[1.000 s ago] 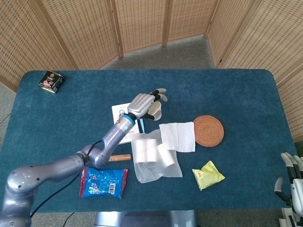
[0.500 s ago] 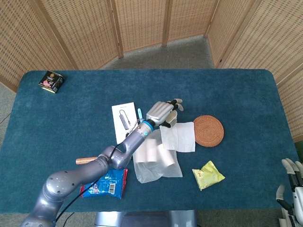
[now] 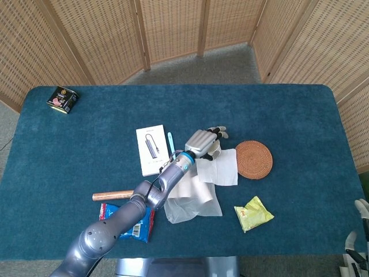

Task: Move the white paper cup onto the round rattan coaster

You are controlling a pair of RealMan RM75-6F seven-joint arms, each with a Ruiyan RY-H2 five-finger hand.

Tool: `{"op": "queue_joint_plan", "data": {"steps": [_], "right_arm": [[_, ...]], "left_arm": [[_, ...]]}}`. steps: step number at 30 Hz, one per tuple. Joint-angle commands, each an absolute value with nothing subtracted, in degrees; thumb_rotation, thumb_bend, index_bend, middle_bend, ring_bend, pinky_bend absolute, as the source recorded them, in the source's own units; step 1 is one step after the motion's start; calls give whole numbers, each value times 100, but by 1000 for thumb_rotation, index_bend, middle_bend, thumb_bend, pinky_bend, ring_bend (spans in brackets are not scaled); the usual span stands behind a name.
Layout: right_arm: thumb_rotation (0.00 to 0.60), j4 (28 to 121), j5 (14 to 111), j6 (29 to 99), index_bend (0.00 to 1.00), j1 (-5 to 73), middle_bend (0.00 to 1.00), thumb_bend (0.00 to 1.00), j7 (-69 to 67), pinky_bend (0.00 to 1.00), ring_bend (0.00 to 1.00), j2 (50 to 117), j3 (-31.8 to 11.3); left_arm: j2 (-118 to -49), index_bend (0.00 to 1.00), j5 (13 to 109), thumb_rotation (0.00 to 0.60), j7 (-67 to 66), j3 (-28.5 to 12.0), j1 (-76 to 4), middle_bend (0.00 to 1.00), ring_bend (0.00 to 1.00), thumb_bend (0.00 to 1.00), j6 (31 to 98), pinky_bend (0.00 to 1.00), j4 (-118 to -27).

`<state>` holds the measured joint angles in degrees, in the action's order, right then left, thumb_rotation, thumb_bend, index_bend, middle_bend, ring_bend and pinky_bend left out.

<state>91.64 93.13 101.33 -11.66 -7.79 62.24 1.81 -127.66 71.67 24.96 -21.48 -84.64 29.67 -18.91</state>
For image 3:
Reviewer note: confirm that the blue felt table cover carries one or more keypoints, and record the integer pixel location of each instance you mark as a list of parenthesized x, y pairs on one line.
[(259, 109)]

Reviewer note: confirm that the woven bamboo folding screen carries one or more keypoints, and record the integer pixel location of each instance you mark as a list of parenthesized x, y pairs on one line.
[(101, 37)]

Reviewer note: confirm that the round woven rattan coaster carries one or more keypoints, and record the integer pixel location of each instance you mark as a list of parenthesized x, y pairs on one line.
[(254, 160)]

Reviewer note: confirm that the black tin can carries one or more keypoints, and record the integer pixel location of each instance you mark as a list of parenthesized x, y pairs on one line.
[(62, 99)]

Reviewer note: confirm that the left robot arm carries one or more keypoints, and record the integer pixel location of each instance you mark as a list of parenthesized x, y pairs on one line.
[(129, 213)]

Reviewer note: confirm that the yellow-green snack packet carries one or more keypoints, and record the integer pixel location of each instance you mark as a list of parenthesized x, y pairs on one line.
[(253, 215)]

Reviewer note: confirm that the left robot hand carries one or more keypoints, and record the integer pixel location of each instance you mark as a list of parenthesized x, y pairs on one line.
[(199, 142)]

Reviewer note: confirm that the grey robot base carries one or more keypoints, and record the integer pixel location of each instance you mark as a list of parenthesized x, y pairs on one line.
[(178, 267)]

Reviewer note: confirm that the white paper roll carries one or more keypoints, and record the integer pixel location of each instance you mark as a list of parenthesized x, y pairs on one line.
[(201, 189), (186, 190)]

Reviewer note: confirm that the translucent plastic bag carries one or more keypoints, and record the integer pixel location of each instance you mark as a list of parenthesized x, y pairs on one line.
[(201, 209)]

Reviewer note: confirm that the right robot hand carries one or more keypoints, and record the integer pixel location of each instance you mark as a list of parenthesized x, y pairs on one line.
[(364, 239)]

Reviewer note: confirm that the white product box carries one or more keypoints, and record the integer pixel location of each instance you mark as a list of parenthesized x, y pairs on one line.
[(148, 147)]

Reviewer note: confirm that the brown cylindrical roll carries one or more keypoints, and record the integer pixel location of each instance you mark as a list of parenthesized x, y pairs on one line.
[(112, 195)]

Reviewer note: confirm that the white tissue sheet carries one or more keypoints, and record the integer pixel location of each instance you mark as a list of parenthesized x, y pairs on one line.
[(225, 170)]

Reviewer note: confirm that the blue snack bag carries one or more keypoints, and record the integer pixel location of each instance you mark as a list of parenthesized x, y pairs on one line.
[(138, 231)]

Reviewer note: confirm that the light blue plastic stick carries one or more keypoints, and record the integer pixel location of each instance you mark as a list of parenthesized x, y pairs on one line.
[(171, 142)]

